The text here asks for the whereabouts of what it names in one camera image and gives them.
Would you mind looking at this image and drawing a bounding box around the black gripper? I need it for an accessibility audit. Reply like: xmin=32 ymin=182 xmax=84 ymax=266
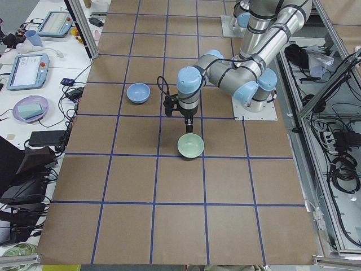
xmin=184 ymin=115 xmax=193 ymax=133

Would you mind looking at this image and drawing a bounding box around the green bowl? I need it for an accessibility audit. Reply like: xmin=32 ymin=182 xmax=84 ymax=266
xmin=177 ymin=133 xmax=204 ymax=159

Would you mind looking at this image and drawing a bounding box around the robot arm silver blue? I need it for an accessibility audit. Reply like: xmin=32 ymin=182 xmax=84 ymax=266
xmin=176 ymin=1 xmax=312 ymax=133

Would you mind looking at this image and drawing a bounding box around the blue bowl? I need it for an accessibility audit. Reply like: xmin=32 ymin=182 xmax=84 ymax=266
xmin=126 ymin=83 xmax=151 ymax=104

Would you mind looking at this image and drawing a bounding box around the pink cup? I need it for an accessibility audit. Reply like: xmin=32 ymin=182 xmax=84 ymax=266
xmin=92 ymin=29 xmax=100 ymax=41

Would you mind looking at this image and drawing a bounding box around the small blue black device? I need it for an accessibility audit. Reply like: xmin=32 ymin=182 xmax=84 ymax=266
xmin=60 ymin=78 xmax=75 ymax=86

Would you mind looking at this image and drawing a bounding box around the black power adapter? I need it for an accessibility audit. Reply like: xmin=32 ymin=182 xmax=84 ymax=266
xmin=29 ymin=130 xmax=65 ymax=147

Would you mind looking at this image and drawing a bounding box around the purple plate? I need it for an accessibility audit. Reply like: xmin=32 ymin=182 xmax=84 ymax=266
xmin=12 ymin=95 xmax=49 ymax=123

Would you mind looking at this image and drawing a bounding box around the green sponge block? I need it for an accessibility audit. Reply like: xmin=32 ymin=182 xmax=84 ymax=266
xmin=17 ymin=103 xmax=43 ymax=119

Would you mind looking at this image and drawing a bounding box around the far teach pendant tablet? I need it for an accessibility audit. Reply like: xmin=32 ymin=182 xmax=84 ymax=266
xmin=38 ymin=11 xmax=73 ymax=38

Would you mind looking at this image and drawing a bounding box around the teach pendant tablet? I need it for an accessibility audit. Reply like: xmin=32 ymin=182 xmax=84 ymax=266
xmin=7 ymin=54 xmax=50 ymax=91
xmin=38 ymin=11 xmax=73 ymax=38

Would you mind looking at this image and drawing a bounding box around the near teach pendant tablet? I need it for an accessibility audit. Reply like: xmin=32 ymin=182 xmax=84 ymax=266
xmin=7 ymin=54 xmax=50 ymax=91

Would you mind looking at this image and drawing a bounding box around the black laptop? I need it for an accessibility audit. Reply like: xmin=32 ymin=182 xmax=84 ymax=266
xmin=1 ymin=138 xmax=58 ymax=205

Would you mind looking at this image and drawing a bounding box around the blue plastic cup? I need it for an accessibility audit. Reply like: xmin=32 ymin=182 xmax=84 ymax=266
xmin=25 ymin=29 xmax=43 ymax=47

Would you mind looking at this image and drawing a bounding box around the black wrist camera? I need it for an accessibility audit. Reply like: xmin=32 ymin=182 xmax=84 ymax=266
xmin=163 ymin=94 xmax=179 ymax=117

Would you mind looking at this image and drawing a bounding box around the aluminium frame post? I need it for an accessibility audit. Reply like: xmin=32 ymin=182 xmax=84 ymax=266
xmin=64 ymin=0 xmax=99 ymax=59

